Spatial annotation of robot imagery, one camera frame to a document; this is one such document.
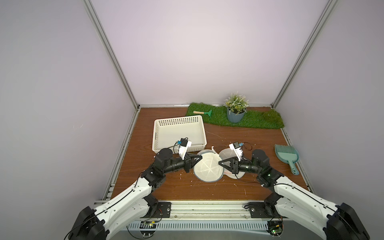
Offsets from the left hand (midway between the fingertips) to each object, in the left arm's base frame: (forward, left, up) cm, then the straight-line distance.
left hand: (202, 160), depth 70 cm
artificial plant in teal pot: (+40, -23, -3) cm, 46 cm away
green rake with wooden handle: (+45, -6, -16) cm, 48 cm away
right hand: (0, -9, -3) cm, 9 cm away
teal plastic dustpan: (+13, -55, -20) cm, 60 cm away
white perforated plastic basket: (+29, +24, -20) cm, 43 cm away
